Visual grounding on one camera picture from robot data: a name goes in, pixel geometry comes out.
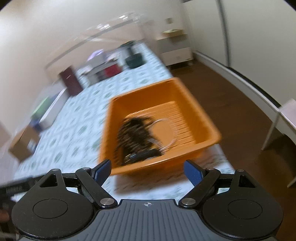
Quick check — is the white pearl necklace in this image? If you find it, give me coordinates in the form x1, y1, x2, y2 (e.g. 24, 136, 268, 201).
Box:
147, 117, 179, 153

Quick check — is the dark bead necklace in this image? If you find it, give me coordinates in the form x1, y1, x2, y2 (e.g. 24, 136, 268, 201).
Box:
114, 115, 163, 166

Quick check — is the orange plastic tray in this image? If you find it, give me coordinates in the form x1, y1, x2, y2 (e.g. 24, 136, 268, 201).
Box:
98, 78, 221, 175

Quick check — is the floral tablecloth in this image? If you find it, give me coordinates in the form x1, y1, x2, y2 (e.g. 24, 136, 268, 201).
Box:
14, 44, 234, 199

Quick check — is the brown cardboard box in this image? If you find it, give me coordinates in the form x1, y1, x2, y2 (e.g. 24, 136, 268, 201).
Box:
9, 126, 40, 163

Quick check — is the white and blue long box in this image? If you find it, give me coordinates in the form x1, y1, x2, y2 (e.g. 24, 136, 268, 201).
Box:
29, 88, 69, 132

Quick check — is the green box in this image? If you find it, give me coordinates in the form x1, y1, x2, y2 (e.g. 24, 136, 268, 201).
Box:
31, 97, 52, 120

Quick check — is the white chair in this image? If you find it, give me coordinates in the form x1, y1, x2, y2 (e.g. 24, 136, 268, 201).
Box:
261, 99, 295, 188

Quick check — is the dark brown cylindrical canister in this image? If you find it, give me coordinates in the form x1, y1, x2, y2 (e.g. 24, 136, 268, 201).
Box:
59, 66, 83, 96

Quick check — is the white tissue box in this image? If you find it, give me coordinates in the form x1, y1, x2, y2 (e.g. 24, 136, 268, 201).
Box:
87, 49, 107, 66

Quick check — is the white bedside cabinet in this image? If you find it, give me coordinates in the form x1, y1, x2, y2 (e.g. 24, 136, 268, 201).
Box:
156, 32, 193, 66

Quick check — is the sliding wardrobe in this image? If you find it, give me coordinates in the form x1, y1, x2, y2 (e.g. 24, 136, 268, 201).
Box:
183, 1, 295, 104

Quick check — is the wooden tray on cabinet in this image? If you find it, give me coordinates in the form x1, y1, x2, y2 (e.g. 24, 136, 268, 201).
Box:
162, 29, 184, 38

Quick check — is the plastic wrapped headboard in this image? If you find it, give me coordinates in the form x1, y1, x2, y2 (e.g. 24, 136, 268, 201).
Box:
23, 11, 158, 88

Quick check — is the wall socket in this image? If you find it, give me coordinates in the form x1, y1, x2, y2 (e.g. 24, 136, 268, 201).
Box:
166, 18, 173, 24

